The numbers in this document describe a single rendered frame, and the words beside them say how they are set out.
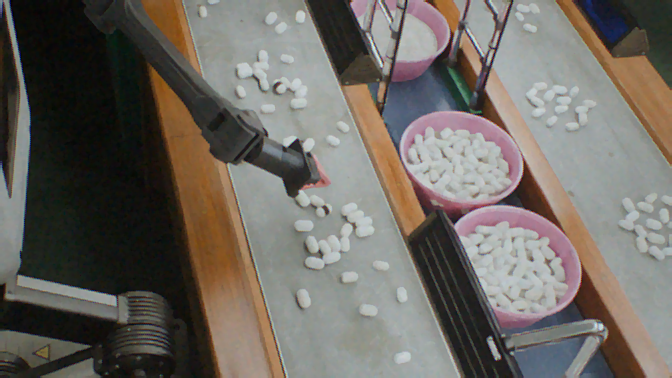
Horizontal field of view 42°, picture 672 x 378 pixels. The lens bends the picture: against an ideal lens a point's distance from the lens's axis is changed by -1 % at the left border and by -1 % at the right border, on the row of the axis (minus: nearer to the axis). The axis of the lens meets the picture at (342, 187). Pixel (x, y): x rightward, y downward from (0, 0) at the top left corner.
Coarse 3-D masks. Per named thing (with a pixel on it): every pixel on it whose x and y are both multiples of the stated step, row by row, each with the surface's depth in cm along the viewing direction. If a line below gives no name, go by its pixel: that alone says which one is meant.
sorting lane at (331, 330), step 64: (192, 0) 215; (256, 0) 218; (320, 64) 205; (320, 128) 191; (256, 192) 176; (320, 192) 179; (256, 256) 166; (320, 256) 168; (384, 256) 170; (320, 320) 158; (384, 320) 160
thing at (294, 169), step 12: (300, 144) 163; (288, 156) 158; (300, 156) 161; (276, 168) 157; (288, 168) 158; (300, 168) 160; (288, 180) 161; (300, 180) 160; (312, 180) 159; (288, 192) 161
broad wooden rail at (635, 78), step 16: (560, 0) 232; (576, 16) 227; (592, 32) 223; (592, 48) 221; (608, 64) 215; (624, 64) 216; (640, 64) 217; (624, 80) 212; (640, 80) 212; (656, 80) 213; (624, 96) 210; (640, 96) 208; (656, 96) 209; (640, 112) 205; (656, 112) 205; (656, 128) 201; (656, 144) 201
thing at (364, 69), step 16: (320, 0) 165; (336, 0) 161; (320, 16) 164; (336, 16) 160; (352, 16) 158; (320, 32) 163; (336, 32) 159; (352, 32) 155; (336, 48) 158; (352, 48) 154; (368, 48) 154; (336, 64) 157; (352, 64) 153; (368, 64) 153; (352, 80) 155; (368, 80) 156
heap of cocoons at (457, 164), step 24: (432, 144) 191; (456, 144) 192; (480, 144) 195; (432, 168) 187; (456, 168) 188; (480, 168) 188; (504, 168) 190; (456, 192) 184; (480, 192) 185; (504, 192) 187
